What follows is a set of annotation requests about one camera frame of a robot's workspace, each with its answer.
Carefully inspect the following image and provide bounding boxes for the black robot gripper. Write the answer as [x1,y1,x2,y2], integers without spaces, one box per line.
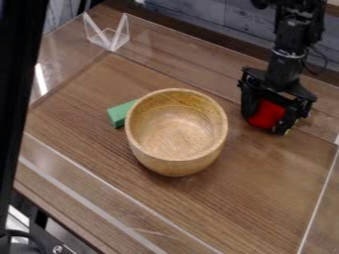
[238,55,317,136]

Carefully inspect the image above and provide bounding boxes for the red plush tomato toy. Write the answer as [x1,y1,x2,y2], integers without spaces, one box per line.
[245,98,285,134]

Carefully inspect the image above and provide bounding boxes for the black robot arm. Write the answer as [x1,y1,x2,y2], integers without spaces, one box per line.
[238,0,327,135]

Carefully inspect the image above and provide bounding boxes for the round wooden bowl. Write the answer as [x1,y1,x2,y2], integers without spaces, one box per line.
[124,88,228,177]

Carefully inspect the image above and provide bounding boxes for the clear acrylic tray walls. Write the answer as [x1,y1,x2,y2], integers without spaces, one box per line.
[16,6,339,254]

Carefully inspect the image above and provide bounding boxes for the green rectangular block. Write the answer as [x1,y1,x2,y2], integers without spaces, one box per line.
[105,99,136,128]

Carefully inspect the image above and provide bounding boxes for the clear acrylic corner bracket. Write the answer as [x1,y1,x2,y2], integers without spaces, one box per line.
[82,13,129,52]

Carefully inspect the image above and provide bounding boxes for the black metal table frame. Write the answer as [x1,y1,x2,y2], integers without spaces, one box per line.
[0,191,89,254]

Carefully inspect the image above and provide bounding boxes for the black cable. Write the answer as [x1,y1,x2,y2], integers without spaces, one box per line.
[0,229,45,254]

